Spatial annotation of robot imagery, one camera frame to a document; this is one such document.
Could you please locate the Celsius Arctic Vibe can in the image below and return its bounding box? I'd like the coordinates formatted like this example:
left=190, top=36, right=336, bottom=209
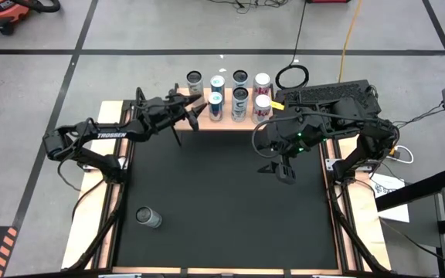
left=230, top=86, right=250, bottom=124

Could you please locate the white power cable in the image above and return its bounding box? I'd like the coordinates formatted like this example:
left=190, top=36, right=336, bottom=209
left=394, top=144, right=416, bottom=165

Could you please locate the black silver clamp bracket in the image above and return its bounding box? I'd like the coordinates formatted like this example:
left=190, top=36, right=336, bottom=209
left=81, top=161, right=104, bottom=174
left=324, top=157, right=374, bottom=174

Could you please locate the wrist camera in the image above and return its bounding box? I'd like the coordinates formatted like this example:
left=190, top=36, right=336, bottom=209
left=147, top=97, right=172, bottom=116
left=268, top=139, right=297, bottom=160

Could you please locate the black cable bundle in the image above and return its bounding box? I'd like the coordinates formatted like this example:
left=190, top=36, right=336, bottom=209
left=390, top=100, right=445, bottom=131

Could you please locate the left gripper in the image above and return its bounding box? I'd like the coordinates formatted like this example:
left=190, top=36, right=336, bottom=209
left=140, top=94, right=209, bottom=132

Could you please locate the coiled black cable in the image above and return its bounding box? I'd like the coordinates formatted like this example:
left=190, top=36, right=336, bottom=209
left=274, top=63, right=310, bottom=90

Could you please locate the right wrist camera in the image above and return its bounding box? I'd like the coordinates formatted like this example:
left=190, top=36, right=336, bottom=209
left=268, top=139, right=297, bottom=160

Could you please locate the blue silver Red Bull can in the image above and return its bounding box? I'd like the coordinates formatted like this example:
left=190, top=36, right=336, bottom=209
left=209, top=74, right=226, bottom=105
left=206, top=91, right=225, bottom=123

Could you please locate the black floor cable tangle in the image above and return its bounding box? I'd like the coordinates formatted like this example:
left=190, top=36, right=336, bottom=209
left=206, top=0, right=290, bottom=15

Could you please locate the yellow extension cable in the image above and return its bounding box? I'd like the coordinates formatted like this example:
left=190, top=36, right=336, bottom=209
left=337, top=0, right=364, bottom=83

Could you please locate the black power cable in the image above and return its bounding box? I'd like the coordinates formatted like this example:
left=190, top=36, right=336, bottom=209
left=290, top=0, right=308, bottom=66

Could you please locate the white paper sheet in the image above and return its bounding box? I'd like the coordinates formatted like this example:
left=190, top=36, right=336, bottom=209
left=371, top=171, right=411, bottom=224

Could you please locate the Celsius can pink script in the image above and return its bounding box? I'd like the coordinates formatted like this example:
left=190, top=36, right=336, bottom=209
left=185, top=69, right=205, bottom=97

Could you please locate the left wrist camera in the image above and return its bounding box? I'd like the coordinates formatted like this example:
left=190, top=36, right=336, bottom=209
left=147, top=97, right=172, bottom=116

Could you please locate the white Celsius can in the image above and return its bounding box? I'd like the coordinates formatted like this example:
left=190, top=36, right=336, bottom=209
left=134, top=205, right=163, bottom=229
left=232, top=69, right=250, bottom=93

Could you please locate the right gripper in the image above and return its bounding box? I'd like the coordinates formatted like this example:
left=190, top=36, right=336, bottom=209
left=256, top=109, right=324, bottom=185

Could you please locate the black perforated computer case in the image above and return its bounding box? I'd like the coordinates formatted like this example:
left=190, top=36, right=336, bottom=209
left=274, top=79, right=382, bottom=117

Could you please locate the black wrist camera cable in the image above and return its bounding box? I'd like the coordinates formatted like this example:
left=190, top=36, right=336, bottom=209
left=250, top=110, right=285, bottom=160

